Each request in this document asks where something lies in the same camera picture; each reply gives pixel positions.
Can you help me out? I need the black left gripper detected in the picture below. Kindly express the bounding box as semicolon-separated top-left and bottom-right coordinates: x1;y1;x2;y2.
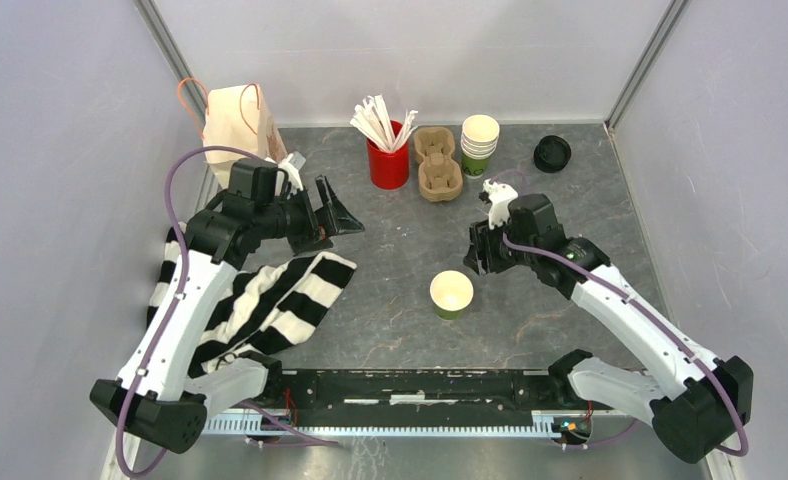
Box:
256;175;365;257

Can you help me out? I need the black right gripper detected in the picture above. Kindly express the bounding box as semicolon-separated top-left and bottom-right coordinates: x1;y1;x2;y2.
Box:
462;210;538;276

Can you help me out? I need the green paper coffee cup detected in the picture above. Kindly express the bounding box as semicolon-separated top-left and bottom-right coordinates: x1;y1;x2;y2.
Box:
429;270;474;320

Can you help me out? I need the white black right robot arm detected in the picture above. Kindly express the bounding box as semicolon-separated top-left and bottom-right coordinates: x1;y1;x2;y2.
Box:
463;181;754;463

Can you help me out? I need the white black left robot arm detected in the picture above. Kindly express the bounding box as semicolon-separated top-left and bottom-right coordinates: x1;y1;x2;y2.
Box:
90;158;364;454

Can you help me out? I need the red straw holder cup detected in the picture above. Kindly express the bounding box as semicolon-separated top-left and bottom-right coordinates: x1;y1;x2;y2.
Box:
366;139;410;190

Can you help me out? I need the brown pulp cup carrier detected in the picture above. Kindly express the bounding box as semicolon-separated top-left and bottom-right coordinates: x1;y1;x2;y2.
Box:
413;127;463;202

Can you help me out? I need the black white striped cloth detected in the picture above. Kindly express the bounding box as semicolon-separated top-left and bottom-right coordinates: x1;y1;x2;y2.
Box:
146;222;358;376

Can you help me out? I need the white wrapped straws bundle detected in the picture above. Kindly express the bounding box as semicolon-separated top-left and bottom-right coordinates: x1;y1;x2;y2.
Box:
350;95;419;153

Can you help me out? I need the stack of paper cups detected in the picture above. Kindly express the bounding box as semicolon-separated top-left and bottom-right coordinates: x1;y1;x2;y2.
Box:
460;114;500;178

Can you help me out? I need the stack of black lids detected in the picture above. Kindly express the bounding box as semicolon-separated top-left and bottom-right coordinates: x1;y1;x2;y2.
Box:
533;135;572;173

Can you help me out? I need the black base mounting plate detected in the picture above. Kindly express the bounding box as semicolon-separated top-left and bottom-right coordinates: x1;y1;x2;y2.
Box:
251;369;606;427

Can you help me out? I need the beige paper gift bag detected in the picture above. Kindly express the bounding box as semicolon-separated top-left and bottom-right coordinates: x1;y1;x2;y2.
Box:
176;77;288;163

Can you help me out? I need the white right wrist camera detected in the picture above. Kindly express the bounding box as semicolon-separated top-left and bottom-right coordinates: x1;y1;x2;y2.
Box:
480;180;519;230

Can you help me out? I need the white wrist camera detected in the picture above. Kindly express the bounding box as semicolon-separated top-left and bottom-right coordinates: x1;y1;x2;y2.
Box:
480;180;519;230
266;151;306;196

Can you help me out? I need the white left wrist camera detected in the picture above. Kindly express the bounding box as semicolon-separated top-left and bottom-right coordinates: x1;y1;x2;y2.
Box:
266;151;306;196

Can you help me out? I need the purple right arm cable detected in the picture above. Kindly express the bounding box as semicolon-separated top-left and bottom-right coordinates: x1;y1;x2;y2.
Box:
489;168;750;458

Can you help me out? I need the white slotted cable duct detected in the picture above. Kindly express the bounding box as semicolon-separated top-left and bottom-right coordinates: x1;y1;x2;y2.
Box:
202;409;561;440

